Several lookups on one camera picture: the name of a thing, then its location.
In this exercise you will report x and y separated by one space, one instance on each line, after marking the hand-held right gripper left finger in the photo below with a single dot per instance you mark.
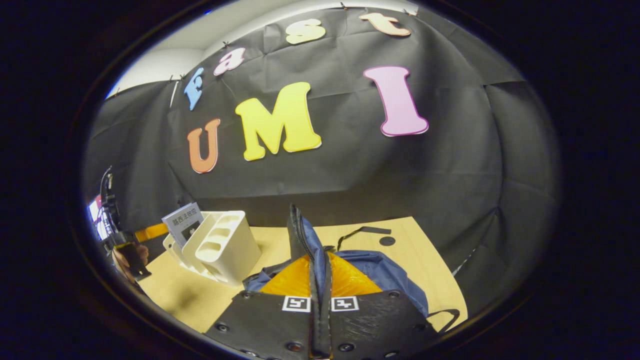
260 325

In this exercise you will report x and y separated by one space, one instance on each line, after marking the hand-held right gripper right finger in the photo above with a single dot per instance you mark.
380 325

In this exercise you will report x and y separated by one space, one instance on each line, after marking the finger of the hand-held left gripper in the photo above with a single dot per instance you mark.
152 232

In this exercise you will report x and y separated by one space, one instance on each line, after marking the blue-grey book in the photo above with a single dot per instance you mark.
182 222

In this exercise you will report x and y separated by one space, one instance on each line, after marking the blue schoolbag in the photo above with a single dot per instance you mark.
385 272

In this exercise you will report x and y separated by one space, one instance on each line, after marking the white plastic bookshelf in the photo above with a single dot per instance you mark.
227 250

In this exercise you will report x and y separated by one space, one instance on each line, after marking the computer monitor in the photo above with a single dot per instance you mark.
97 220

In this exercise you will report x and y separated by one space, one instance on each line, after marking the black round table cap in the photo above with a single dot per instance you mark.
387 241

